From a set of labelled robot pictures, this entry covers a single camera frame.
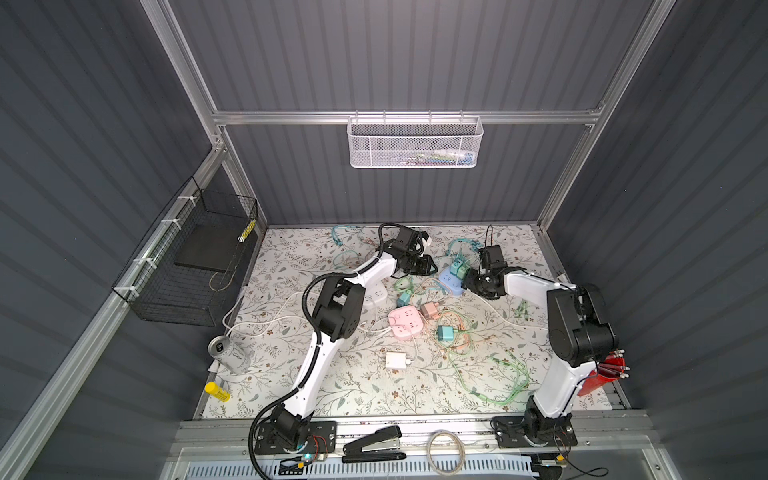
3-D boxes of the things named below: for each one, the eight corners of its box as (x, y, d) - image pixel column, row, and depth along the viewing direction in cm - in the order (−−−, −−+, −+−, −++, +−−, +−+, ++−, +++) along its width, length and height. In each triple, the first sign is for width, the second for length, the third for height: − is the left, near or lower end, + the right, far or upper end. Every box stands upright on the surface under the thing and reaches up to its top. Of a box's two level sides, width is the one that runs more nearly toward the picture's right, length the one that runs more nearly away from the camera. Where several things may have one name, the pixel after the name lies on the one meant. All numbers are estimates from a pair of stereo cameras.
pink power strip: (396, 341, 91) (396, 337, 89) (386, 316, 97) (386, 312, 94) (425, 331, 93) (426, 326, 91) (414, 307, 99) (415, 302, 96)
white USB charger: (385, 368, 87) (385, 365, 85) (385, 355, 89) (385, 352, 87) (410, 368, 86) (410, 365, 85) (409, 355, 89) (410, 352, 87)
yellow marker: (218, 396, 82) (202, 387, 75) (224, 390, 83) (209, 380, 76) (225, 403, 81) (210, 394, 74) (232, 396, 82) (217, 387, 75)
